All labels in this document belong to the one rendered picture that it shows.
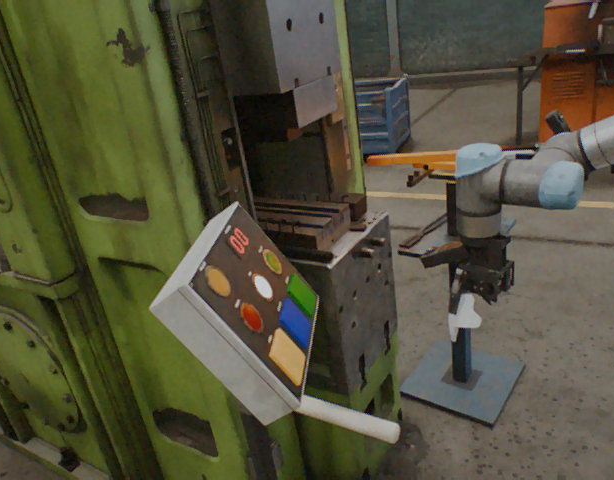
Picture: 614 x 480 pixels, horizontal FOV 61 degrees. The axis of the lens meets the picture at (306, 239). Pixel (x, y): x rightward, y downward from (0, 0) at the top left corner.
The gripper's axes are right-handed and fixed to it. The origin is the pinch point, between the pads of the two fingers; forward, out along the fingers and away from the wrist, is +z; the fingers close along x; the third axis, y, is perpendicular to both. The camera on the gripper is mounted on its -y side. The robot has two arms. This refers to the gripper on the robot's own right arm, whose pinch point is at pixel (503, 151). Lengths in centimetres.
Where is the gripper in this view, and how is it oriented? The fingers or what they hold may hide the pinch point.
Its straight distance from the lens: 145.5
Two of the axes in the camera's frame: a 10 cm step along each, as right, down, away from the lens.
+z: -8.4, -0.7, 5.4
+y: 1.8, 8.9, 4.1
